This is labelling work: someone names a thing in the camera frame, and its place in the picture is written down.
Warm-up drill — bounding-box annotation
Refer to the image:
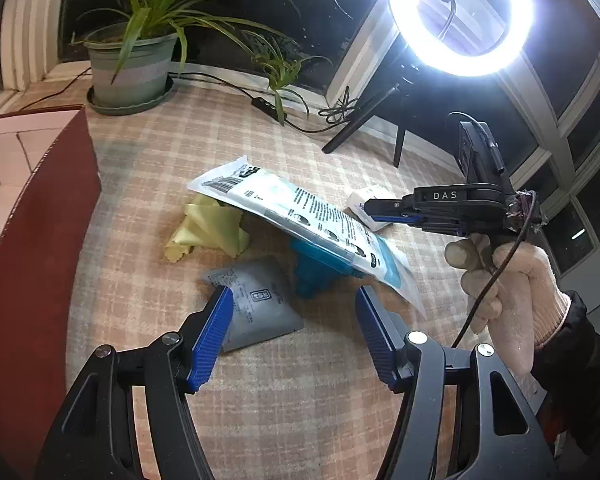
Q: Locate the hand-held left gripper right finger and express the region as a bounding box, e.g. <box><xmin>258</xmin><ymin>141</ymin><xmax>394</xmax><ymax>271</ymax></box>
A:
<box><xmin>355</xmin><ymin>285</ymin><xmax>561</xmax><ymax>480</ymax></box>

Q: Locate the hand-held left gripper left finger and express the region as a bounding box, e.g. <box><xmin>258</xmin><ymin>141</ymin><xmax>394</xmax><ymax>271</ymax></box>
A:
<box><xmin>34</xmin><ymin>285</ymin><xmax>235</xmax><ymax>480</ymax></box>

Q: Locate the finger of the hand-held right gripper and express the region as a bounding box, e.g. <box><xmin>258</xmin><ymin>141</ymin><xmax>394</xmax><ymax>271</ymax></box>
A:
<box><xmin>397</xmin><ymin>212</ymin><xmax>463</xmax><ymax>233</ymax></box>
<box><xmin>362</xmin><ymin>198</ymin><xmax>417</xmax><ymax>218</ymax></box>

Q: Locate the small white box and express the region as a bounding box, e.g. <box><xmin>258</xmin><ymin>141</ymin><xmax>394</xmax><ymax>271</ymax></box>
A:
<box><xmin>345</xmin><ymin>185</ymin><xmax>398</xmax><ymax>233</ymax></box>

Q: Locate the grey printed pouch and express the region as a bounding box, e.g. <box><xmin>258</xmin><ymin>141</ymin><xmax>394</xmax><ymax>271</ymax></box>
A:
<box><xmin>201</xmin><ymin>256</ymin><xmax>305</xmax><ymax>356</ymax></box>

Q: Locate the white printed plastic bag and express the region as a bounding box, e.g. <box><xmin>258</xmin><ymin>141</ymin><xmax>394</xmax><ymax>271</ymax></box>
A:
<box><xmin>187</xmin><ymin>156</ymin><xmax>428</xmax><ymax>318</ymax></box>

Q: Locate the blue silicone funnel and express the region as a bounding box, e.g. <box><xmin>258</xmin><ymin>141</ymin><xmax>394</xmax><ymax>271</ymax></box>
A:
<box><xmin>288</xmin><ymin>237</ymin><xmax>366</xmax><ymax>300</ymax></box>

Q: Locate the yellow cleaning cloth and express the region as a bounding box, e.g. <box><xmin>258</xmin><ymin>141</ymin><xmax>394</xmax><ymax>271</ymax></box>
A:
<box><xmin>164</xmin><ymin>199</ymin><xmax>251</xmax><ymax>263</ymax></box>

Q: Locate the dark red cardboard box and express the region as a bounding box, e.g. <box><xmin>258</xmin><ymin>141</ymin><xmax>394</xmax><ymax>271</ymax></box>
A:
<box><xmin>0</xmin><ymin>104</ymin><xmax>103</xmax><ymax>480</ymax></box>

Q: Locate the person's right forearm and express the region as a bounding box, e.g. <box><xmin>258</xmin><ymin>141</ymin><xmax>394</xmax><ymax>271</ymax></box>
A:
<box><xmin>530</xmin><ymin>290</ymin><xmax>600</xmax><ymax>480</ymax></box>

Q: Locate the person's right hand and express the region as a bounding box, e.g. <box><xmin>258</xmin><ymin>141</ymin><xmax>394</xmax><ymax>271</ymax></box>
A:
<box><xmin>444</xmin><ymin>234</ymin><xmax>572</xmax><ymax>376</ymax></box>

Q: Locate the green pot saucer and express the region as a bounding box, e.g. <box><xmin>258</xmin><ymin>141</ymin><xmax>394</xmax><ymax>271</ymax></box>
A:
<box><xmin>87</xmin><ymin>74</ymin><xmax>175</xmax><ymax>116</ymax></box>

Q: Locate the grey-green plant pot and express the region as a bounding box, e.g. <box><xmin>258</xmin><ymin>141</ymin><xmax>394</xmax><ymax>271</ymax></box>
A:
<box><xmin>82</xmin><ymin>30</ymin><xmax>180</xmax><ymax>106</ymax></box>

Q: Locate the green spider plant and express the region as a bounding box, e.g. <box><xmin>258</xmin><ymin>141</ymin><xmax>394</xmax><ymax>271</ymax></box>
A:
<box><xmin>71</xmin><ymin>0</ymin><xmax>331</xmax><ymax>121</ymax></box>

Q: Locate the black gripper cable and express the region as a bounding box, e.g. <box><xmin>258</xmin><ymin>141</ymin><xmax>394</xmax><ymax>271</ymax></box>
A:
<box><xmin>447</xmin><ymin>192</ymin><xmax>543</xmax><ymax>350</ymax></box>

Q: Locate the black inline cable switch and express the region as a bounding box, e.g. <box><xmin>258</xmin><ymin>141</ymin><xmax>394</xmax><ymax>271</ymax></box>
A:
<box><xmin>251</xmin><ymin>96</ymin><xmax>289</xmax><ymax>125</ymax></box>

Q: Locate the white ring light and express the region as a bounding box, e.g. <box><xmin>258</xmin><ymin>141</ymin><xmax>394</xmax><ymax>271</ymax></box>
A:
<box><xmin>386</xmin><ymin>0</ymin><xmax>535</xmax><ymax>78</ymax></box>

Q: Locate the black power cable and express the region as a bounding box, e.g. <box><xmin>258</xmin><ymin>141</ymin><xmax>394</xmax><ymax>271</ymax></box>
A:
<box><xmin>10</xmin><ymin>66</ymin><xmax>363</xmax><ymax>135</ymax></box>

